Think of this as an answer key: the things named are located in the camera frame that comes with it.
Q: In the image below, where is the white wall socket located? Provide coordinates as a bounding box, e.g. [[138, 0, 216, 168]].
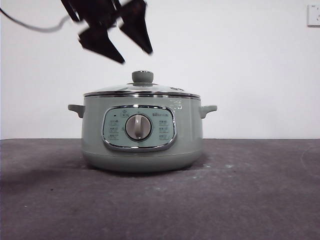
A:
[[306, 4, 320, 27]]

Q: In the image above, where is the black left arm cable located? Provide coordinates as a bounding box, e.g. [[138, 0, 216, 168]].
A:
[[0, 7, 72, 32]]

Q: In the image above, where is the pale green electric cooking pot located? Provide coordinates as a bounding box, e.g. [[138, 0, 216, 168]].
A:
[[67, 94, 218, 173]]

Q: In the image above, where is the glass lid with green knob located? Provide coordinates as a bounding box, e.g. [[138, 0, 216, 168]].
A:
[[83, 70, 201, 98]]

